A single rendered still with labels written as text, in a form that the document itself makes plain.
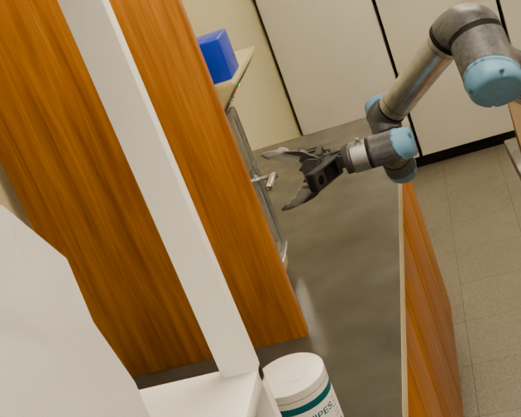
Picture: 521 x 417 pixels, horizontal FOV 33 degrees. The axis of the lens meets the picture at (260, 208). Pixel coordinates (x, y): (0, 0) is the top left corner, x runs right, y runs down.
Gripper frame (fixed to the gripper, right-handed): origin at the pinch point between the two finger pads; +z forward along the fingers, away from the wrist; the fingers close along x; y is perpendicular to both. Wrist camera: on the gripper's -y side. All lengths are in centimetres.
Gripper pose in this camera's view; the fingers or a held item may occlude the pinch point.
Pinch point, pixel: (270, 184)
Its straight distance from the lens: 211.6
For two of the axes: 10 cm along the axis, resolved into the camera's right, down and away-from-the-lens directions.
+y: 1.3, -4.1, 9.0
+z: -9.3, 2.6, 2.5
